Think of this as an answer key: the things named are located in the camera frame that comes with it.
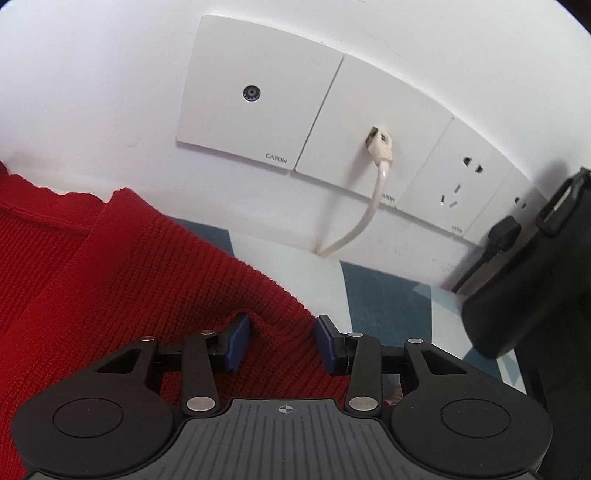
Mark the white wall socket panel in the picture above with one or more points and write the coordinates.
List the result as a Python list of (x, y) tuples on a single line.
[(270, 96)]

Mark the black power plug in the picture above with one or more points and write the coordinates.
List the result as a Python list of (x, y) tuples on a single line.
[(501, 238)]

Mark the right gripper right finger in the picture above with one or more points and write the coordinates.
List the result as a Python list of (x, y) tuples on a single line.
[(357, 356)]

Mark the geometric pattern desk mat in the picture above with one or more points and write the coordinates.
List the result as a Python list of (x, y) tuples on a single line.
[(386, 306)]

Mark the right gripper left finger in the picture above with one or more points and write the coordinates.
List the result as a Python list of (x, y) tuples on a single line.
[(205, 354)]

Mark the black thermos bottle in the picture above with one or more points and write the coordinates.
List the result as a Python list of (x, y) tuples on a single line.
[(548, 272)]

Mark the red beige knit cardigan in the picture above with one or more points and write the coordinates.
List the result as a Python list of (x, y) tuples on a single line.
[(82, 277)]

